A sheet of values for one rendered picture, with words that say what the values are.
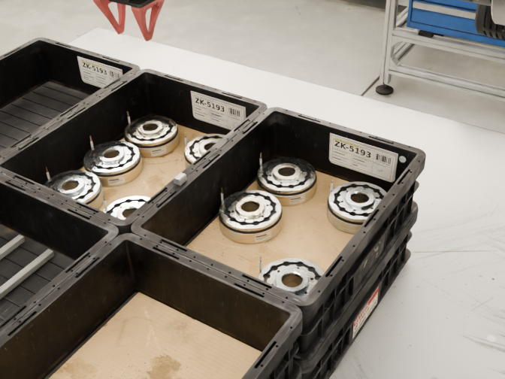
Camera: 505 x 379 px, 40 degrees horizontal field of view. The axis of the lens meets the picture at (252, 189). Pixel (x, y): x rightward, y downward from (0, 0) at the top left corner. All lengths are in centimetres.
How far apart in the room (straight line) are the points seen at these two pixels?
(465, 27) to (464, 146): 141
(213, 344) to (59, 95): 79
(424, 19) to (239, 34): 113
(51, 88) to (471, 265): 96
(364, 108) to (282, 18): 226
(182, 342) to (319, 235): 29
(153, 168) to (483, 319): 63
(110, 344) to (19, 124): 65
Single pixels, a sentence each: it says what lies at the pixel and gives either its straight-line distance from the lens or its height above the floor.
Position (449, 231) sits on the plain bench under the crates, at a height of 70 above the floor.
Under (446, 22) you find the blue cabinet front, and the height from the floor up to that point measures 38.
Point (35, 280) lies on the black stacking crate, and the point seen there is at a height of 83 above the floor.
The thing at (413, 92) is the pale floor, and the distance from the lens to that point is 321.
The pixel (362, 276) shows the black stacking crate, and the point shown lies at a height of 84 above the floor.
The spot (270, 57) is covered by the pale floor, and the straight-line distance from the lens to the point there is 349.
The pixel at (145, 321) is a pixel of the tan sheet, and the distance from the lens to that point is 101.
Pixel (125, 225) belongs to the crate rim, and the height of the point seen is 93.
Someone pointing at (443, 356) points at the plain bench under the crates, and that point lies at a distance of 114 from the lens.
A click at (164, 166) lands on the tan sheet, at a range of 129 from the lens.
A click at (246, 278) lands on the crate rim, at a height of 93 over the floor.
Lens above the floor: 157
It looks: 37 degrees down
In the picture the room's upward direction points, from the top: 3 degrees counter-clockwise
